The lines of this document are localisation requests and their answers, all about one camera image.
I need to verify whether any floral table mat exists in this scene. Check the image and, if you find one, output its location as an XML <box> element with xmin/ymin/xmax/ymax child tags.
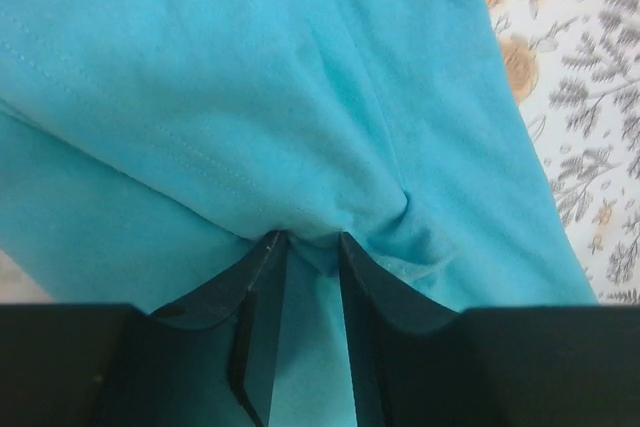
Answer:
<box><xmin>1</xmin><ymin>0</ymin><xmax>639</xmax><ymax>303</ymax></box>

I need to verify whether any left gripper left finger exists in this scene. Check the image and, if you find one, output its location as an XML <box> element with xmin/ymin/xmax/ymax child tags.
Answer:
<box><xmin>1</xmin><ymin>232</ymin><xmax>288</xmax><ymax>426</ymax></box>

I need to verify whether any teal t-shirt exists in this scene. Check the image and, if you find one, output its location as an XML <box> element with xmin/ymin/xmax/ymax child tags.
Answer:
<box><xmin>1</xmin><ymin>0</ymin><xmax>596</xmax><ymax>426</ymax></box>

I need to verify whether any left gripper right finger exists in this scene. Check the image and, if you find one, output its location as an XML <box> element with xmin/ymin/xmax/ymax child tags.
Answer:
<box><xmin>339</xmin><ymin>233</ymin><xmax>639</xmax><ymax>426</ymax></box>

